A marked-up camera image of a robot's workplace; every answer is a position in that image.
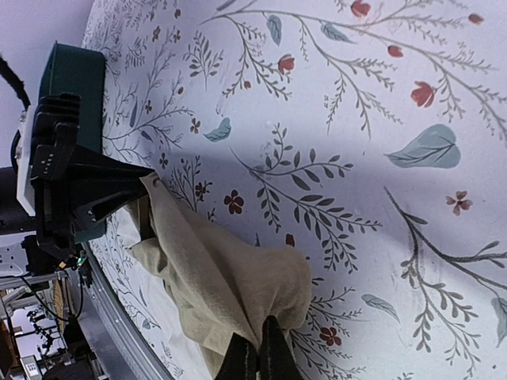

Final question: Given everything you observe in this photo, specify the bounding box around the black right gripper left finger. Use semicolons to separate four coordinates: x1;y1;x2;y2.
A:
215;333;257;380

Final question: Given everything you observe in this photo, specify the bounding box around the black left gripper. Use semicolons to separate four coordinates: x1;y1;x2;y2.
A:
28;93;154;260

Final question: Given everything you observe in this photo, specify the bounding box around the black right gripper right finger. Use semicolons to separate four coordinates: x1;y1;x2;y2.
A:
259;316;302;380

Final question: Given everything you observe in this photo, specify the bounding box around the khaki tan underwear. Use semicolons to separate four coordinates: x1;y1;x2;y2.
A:
131;173;312;379

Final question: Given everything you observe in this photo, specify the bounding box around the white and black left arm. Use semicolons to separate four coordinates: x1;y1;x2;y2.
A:
1;93;154;260

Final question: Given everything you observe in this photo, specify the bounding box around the dark green divided organizer tray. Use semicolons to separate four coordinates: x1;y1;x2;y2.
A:
30;43;107;255

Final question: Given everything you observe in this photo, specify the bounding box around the floral patterned table mat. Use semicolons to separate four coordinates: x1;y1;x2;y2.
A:
83;1;506;379

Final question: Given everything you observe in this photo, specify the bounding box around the aluminium front rail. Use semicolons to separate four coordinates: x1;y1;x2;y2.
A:
82;245;173;380

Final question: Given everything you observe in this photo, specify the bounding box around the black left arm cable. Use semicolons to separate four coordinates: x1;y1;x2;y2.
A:
0;53;32;108

